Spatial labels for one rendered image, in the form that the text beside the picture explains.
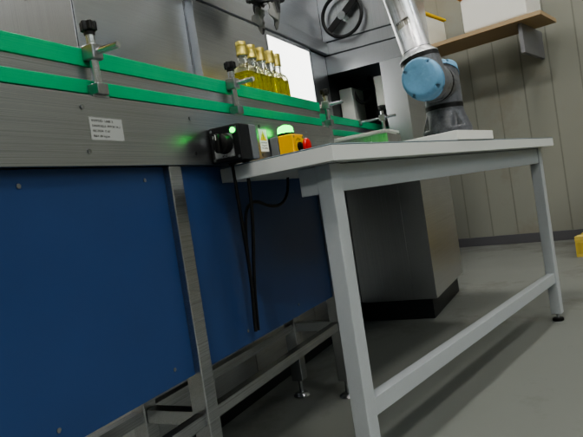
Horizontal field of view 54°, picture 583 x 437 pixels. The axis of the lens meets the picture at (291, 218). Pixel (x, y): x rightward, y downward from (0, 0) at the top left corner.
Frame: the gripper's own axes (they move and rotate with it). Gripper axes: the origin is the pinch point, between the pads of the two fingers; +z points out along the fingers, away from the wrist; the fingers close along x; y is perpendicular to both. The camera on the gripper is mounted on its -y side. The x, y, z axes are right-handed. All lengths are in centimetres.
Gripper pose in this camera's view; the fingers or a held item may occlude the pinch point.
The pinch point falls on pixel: (270, 29)
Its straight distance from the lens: 208.8
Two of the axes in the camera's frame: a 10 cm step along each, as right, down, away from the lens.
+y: -5.1, 1.2, -8.5
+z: 1.6, 9.9, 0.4
